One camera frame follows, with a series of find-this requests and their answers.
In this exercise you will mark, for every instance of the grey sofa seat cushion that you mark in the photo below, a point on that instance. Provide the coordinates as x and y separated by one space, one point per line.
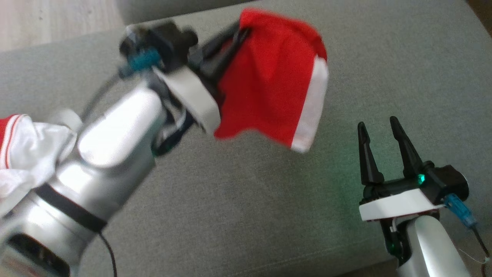
161 9

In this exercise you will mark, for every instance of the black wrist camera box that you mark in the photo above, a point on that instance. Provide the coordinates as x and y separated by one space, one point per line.
169 42
449 181

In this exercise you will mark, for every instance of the large grey sofa chaise cushion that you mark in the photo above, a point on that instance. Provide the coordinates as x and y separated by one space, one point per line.
250 200

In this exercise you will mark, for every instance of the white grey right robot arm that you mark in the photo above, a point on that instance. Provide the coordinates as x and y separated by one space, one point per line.
430 246

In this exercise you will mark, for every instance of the yellow sofa backrest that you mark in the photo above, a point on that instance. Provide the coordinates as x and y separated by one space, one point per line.
482 9

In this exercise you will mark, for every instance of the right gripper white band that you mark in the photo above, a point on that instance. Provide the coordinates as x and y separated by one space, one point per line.
396 204

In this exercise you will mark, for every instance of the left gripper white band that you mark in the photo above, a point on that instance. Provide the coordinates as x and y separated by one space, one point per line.
192 96

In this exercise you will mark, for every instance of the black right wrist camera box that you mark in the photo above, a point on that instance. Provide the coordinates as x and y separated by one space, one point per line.
449 181

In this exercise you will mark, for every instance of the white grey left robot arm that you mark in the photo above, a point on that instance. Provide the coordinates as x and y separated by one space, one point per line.
107 130

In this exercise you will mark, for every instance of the red garment with white band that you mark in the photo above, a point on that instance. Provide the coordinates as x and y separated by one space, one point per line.
269 77

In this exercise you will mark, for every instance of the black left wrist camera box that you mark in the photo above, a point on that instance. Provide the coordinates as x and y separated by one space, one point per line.
169 42

